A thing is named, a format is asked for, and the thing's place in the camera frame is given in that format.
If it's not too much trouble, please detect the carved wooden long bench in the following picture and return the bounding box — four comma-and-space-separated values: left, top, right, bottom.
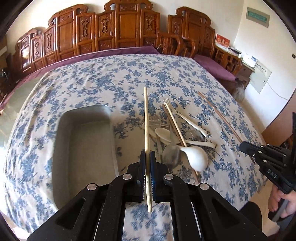
11, 0, 183, 79

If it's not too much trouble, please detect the beige plastic fork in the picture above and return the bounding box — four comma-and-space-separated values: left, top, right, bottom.
164, 98, 208, 137

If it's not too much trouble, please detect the white ceramic soup spoon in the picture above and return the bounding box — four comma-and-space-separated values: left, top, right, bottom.
180, 146, 208, 172

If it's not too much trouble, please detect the carved wooden armchair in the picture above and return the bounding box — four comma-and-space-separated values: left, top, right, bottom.
168, 6, 215, 57

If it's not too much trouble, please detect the reddish chopstick at right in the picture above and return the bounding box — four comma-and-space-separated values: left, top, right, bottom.
198, 91, 242, 143

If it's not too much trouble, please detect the brown wooden door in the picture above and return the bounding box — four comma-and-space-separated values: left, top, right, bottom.
262, 91, 296, 146

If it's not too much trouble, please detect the wooden side table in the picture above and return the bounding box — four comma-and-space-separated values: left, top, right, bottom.
212, 46, 254, 83

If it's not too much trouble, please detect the grey metal tray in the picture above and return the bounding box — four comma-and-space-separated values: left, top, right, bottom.
52, 104, 119, 209

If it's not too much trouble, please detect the red sign card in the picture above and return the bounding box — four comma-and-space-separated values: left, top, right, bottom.
215, 34, 230, 50

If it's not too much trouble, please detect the purple bench cushion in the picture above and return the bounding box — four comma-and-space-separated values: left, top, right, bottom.
1, 46, 159, 110

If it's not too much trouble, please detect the purple armchair cushion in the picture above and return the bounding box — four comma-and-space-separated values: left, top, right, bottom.
194, 54, 236, 81

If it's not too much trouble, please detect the green wall plaque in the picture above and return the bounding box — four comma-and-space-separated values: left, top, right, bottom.
246, 7, 270, 28

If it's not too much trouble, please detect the blue floral tablecloth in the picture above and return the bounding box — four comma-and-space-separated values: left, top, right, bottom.
4, 54, 266, 233

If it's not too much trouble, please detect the light wooden chopstick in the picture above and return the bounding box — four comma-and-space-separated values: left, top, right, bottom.
144, 87, 152, 213

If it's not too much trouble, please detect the white wall panel box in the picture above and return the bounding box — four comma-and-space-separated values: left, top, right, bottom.
250, 61, 272, 93

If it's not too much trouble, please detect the brown wooden chopstick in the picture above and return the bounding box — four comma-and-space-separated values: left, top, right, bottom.
163, 103, 187, 147

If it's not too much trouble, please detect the person's right hand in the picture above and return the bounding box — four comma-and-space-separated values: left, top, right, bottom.
268, 184, 296, 219

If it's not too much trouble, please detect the metal spoon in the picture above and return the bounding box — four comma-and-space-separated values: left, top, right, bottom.
163, 142, 180, 171

